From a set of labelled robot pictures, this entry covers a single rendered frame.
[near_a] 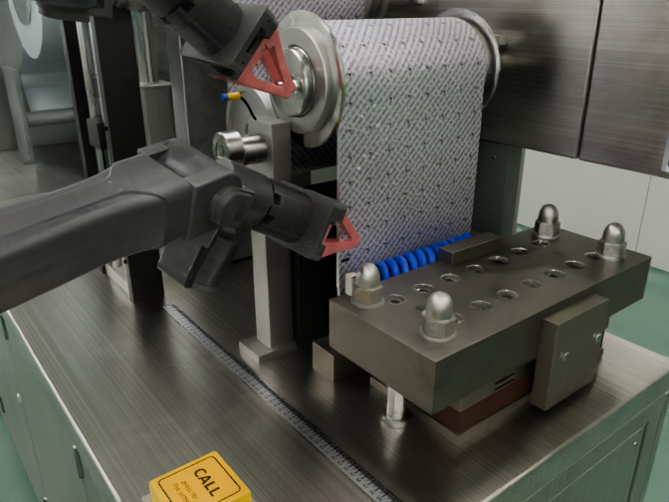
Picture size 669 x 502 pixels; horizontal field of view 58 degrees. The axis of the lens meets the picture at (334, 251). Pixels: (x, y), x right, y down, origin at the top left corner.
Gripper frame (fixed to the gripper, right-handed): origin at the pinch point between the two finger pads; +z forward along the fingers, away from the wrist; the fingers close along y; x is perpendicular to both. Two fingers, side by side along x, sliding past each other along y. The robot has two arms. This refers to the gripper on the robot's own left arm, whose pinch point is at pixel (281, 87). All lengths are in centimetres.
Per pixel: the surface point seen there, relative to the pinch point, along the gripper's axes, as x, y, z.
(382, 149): 1.3, 4.8, 12.8
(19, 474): -112, -113, 68
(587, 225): 89, -97, 281
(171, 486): -38.5, 13.0, 3.8
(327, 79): 2.9, 3.6, 1.8
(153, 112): -2, -70, 22
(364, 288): -13.7, 12.5, 13.6
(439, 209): 0.7, 5.5, 26.9
